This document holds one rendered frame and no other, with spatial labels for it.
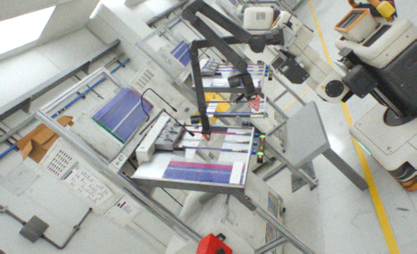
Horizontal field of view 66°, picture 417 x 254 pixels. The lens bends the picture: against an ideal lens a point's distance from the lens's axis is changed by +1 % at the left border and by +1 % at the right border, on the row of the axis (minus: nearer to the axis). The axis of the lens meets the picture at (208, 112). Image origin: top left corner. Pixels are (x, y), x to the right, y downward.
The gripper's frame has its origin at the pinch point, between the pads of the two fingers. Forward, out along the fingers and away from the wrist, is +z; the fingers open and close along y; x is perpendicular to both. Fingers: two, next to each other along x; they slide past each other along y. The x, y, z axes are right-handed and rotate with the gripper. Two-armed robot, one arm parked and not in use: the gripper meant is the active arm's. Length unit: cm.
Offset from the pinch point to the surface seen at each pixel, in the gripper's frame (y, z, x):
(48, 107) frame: 42, -53, -83
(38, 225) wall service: 24, 69, -160
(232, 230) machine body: 48, 38, 19
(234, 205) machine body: 28, 37, 19
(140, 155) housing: 29, -7, -40
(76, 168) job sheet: 48, -11, -77
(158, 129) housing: 0.2, -10.3, -36.6
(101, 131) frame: 37, -32, -57
